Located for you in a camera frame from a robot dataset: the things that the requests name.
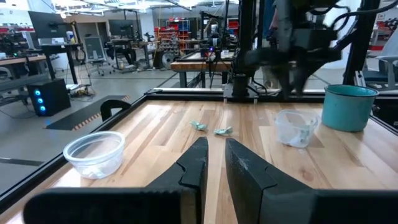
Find red parts shelving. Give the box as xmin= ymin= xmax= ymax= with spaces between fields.
xmin=154 ymin=18 xmax=191 ymax=55

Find camera on tripod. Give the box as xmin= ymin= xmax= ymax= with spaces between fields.
xmin=206 ymin=32 xmax=223 ymax=88

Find black aluminium table frame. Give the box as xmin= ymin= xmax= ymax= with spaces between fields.
xmin=0 ymin=0 xmax=398 ymax=215

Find small black monitor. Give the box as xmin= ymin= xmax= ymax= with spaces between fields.
xmin=108 ymin=19 xmax=135 ymax=37

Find wooden workbench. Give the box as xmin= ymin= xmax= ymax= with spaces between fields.
xmin=170 ymin=51 xmax=237 ymax=88

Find round clear plastic container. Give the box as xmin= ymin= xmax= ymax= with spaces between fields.
xmin=63 ymin=131 xmax=126 ymax=180

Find wooden top desk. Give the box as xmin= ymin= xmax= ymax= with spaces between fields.
xmin=0 ymin=55 xmax=47 ymax=78

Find black standing desk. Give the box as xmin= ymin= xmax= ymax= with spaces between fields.
xmin=39 ymin=43 xmax=83 ymax=85

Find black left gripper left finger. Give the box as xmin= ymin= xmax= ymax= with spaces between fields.
xmin=23 ymin=136 xmax=209 ymax=224

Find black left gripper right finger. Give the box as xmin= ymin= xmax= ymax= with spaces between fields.
xmin=225 ymin=138 xmax=398 ymax=224

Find black mat with orange stripes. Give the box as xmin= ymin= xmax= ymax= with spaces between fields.
xmin=45 ymin=95 xmax=131 ymax=131

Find teal enamel mug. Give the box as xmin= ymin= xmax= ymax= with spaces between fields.
xmin=321 ymin=84 xmax=379 ymax=133

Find grey office chair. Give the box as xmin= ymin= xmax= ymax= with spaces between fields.
xmin=362 ymin=29 xmax=398 ymax=91

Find person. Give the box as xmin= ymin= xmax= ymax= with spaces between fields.
xmin=261 ymin=0 xmax=282 ymax=90

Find large black monitor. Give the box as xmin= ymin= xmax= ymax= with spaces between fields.
xmin=27 ymin=11 xmax=74 ymax=40

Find black computer tower blue lights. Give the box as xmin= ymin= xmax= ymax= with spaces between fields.
xmin=26 ymin=78 xmax=72 ymax=118

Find black frame foot bracket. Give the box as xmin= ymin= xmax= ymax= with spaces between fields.
xmin=99 ymin=99 xmax=132 ymax=122

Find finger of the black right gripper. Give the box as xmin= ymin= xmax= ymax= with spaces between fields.
xmin=292 ymin=63 xmax=312 ymax=96
xmin=276 ymin=63 xmax=295 ymax=99

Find squarish clear plastic container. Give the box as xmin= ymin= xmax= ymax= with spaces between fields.
xmin=274 ymin=109 xmax=320 ymax=149

